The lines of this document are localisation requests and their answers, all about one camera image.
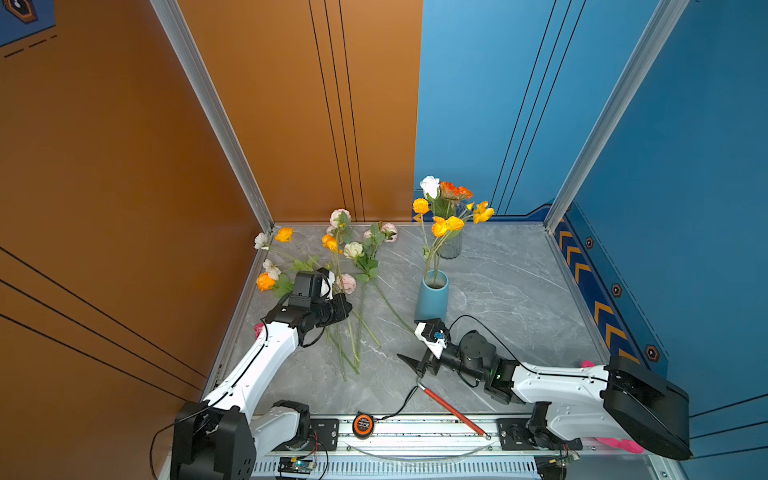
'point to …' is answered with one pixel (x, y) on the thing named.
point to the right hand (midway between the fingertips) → (406, 338)
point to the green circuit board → (295, 465)
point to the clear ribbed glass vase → (449, 245)
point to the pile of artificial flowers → (350, 256)
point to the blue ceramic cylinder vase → (433, 296)
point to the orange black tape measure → (363, 425)
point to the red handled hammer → (428, 392)
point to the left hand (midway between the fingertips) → (352, 303)
